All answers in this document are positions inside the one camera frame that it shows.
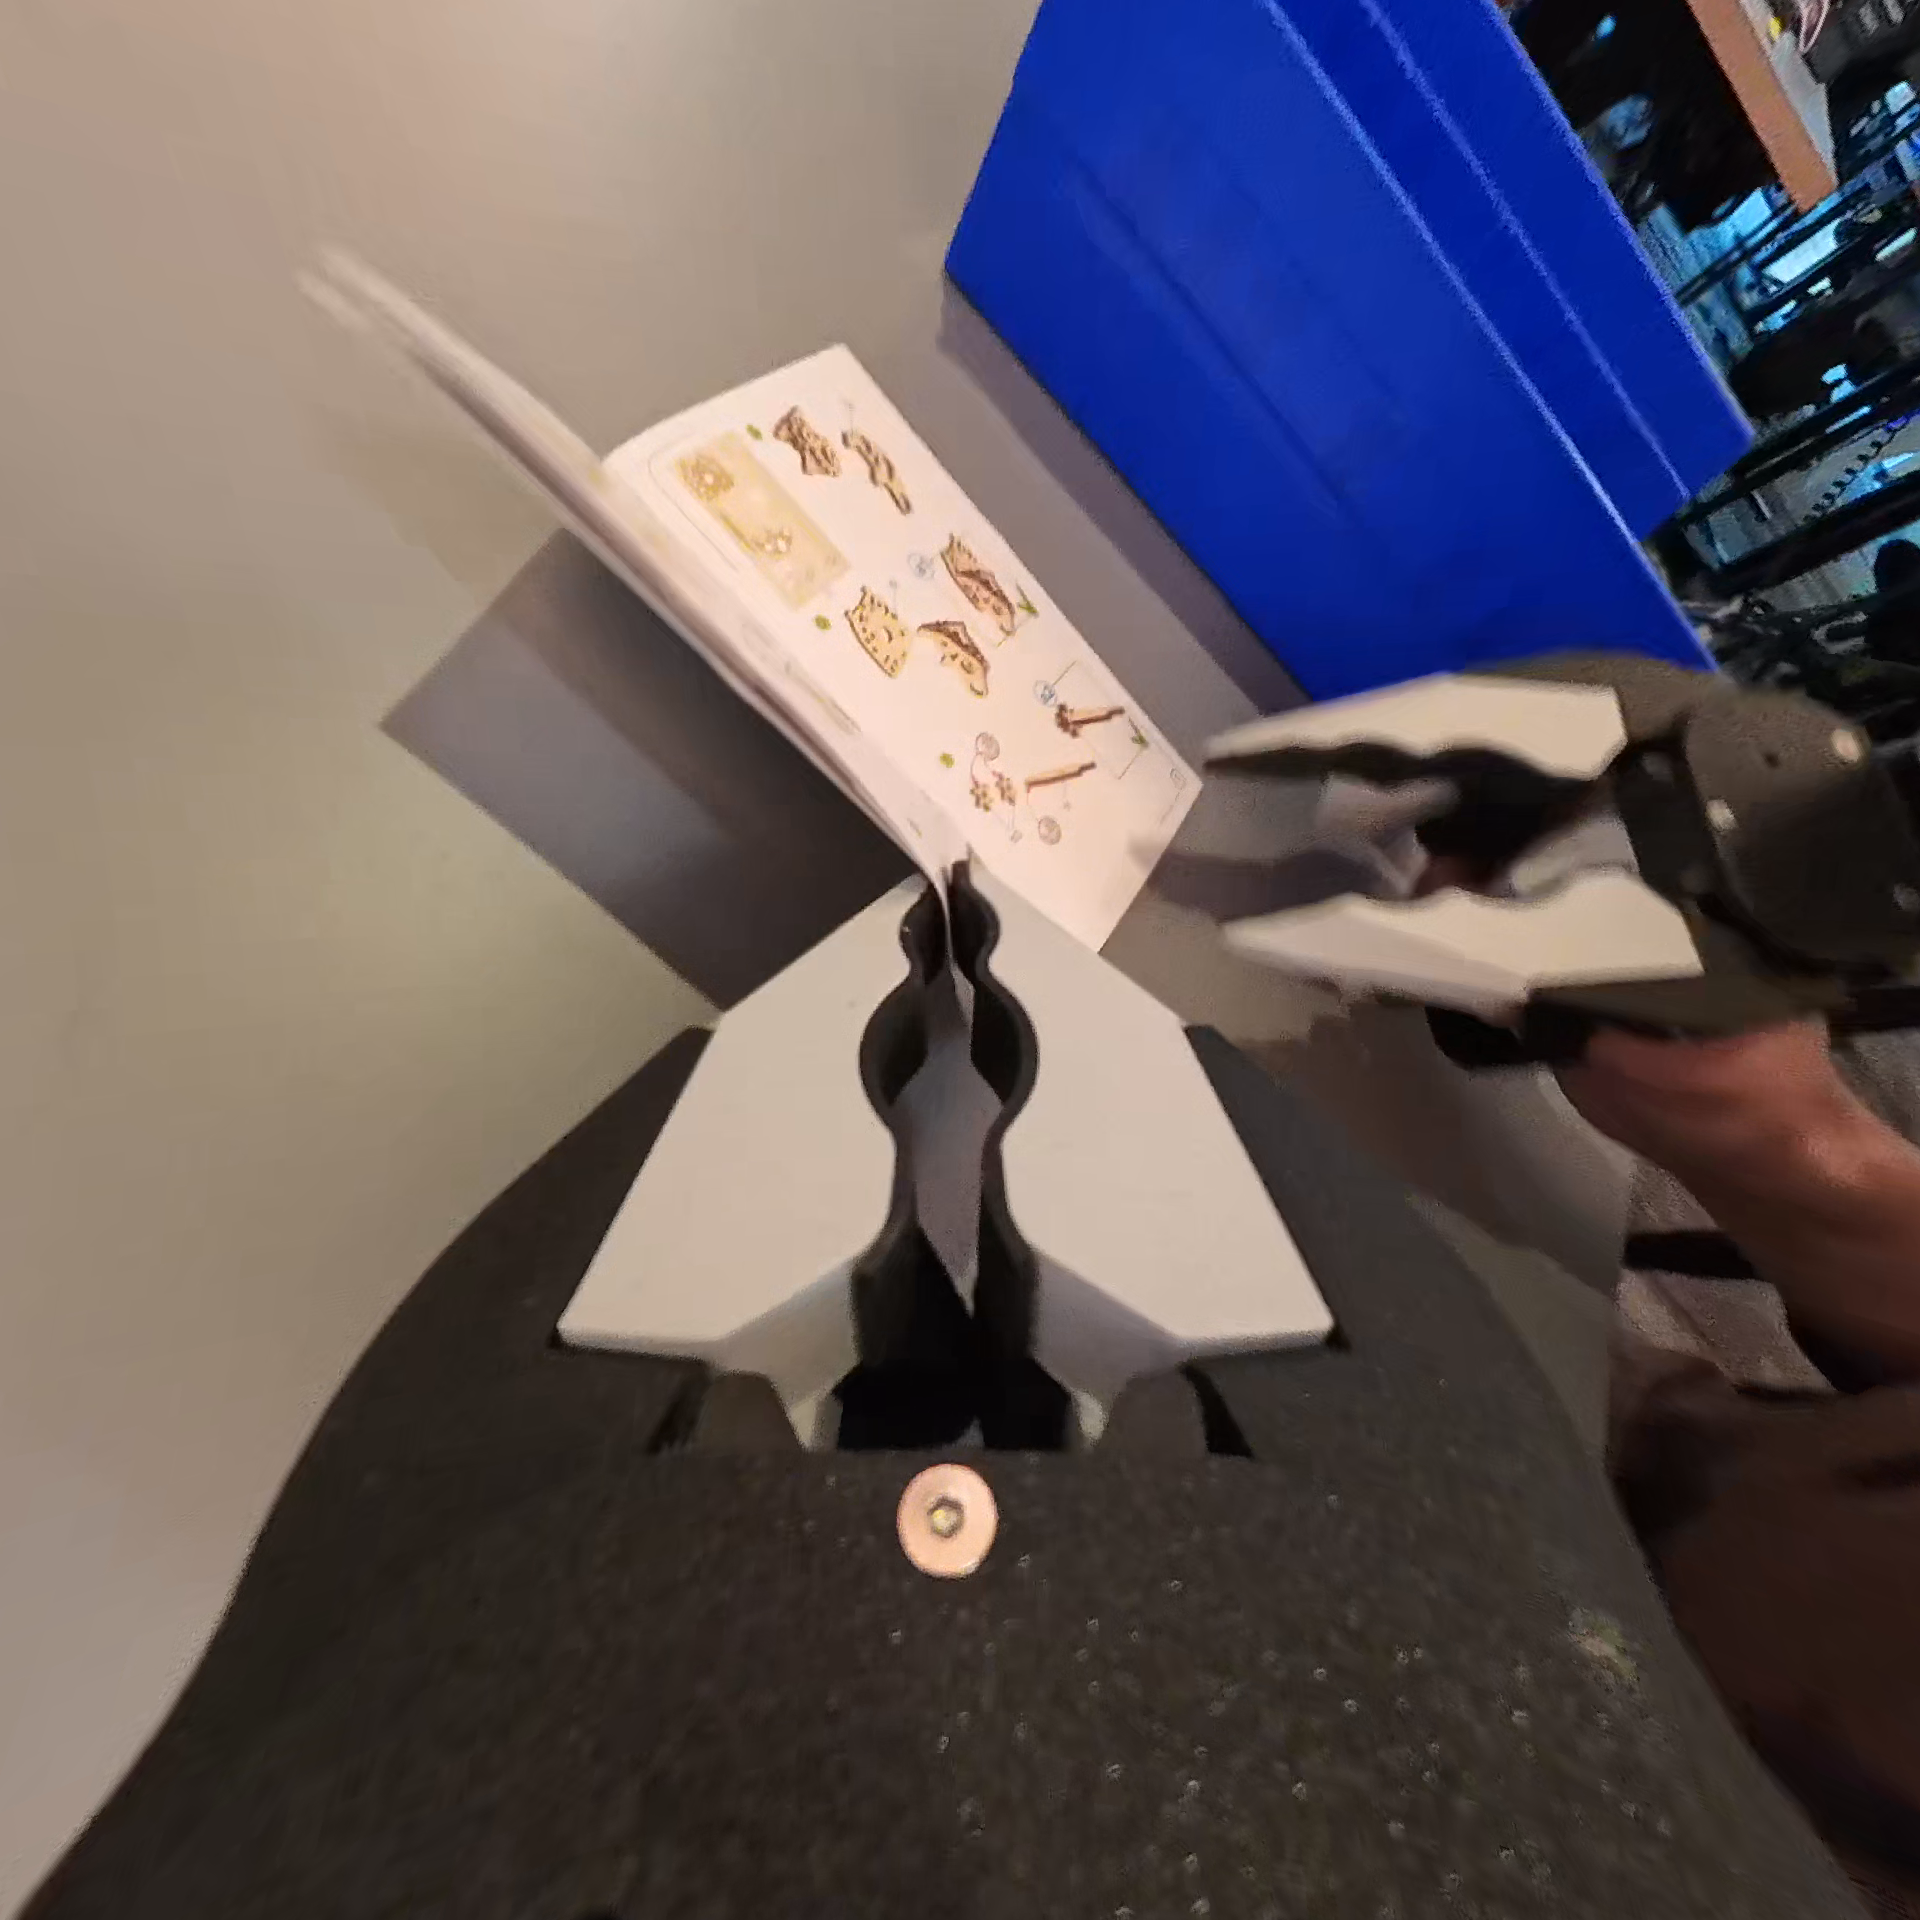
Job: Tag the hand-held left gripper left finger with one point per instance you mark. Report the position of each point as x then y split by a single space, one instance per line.
705 1184

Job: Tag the person's right hand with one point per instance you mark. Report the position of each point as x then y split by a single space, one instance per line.
1756 1170

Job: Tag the blue plastic bin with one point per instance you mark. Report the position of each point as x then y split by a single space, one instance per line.
1319 330

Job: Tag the white instruction booklet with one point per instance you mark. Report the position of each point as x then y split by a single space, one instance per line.
902 630

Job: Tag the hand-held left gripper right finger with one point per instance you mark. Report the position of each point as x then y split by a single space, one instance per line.
1156 1184

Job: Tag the background metal racks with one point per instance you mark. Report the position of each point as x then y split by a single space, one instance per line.
1799 300

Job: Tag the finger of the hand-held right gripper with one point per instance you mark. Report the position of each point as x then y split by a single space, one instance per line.
1442 716
1500 937

